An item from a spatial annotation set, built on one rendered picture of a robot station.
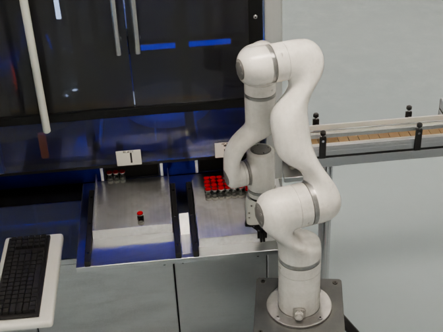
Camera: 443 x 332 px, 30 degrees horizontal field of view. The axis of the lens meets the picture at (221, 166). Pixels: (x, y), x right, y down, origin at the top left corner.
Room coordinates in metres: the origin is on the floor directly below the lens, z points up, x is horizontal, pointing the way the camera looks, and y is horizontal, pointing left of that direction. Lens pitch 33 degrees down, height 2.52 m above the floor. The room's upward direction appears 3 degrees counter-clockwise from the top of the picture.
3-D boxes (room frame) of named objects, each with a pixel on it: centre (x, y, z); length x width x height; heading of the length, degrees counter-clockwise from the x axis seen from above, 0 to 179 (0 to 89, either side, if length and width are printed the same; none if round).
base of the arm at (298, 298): (1.81, -0.21, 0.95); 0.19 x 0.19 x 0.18
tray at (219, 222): (2.26, -0.03, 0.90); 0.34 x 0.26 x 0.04; 4
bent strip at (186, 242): (2.12, 0.13, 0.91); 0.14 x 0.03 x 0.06; 4
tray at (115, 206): (2.33, 0.31, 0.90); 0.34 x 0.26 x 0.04; 4
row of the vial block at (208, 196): (2.35, -0.03, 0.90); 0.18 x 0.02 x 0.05; 94
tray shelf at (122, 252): (2.27, 0.14, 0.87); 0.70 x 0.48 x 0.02; 94
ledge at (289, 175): (2.53, -0.28, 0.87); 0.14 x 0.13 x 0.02; 4
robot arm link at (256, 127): (2.07, -0.08, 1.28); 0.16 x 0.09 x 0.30; 108
